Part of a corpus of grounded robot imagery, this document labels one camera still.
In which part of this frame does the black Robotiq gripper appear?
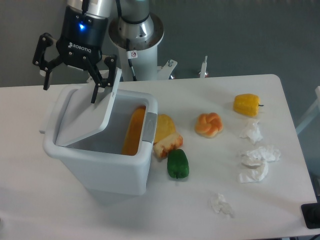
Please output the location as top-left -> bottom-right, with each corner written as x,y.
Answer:
32,6 -> 117,104

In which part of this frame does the white trash can lid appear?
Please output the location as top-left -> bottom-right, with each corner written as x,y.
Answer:
55,67 -> 122,147

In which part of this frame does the white trash can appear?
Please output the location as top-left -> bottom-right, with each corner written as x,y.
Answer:
43,84 -> 158,195

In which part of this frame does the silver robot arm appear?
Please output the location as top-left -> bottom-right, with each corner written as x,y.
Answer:
32,0 -> 154,103

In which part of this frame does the yellow toast slice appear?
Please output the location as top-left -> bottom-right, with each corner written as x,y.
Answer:
153,114 -> 176,145

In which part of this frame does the small bread loaf piece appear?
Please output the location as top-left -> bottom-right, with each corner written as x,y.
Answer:
153,132 -> 184,159

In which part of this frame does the orange knotted bread roll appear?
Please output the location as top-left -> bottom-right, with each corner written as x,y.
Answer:
194,112 -> 224,138

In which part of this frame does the green bell pepper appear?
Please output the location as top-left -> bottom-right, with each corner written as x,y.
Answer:
167,149 -> 190,179

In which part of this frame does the yellow bell pepper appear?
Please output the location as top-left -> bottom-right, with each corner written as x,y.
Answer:
233,93 -> 264,117

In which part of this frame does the crumpled white tissue upper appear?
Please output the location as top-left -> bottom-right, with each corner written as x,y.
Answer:
239,119 -> 263,145

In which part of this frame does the crumpled white tissue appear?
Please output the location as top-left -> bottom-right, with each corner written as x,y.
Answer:
240,145 -> 281,167
210,193 -> 234,218
239,119 -> 263,145
237,161 -> 269,184

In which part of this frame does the crumpled white tissue front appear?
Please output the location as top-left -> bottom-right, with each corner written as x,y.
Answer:
210,193 -> 234,218

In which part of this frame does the crumpled white tissue lower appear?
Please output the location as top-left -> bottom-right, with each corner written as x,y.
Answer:
237,161 -> 269,184

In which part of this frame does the crumpled white tissue middle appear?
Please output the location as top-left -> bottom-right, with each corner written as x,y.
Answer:
240,145 -> 281,167

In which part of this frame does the black device at edge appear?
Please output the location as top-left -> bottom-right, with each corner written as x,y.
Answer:
301,203 -> 320,229

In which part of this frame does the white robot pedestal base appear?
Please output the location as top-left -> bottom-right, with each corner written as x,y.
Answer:
108,13 -> 178,82

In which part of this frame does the white upright post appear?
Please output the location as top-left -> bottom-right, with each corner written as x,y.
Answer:
199,55 -> 208,78

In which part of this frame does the white table leg frame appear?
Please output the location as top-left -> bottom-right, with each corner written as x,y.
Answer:
295,86 -> 320,135

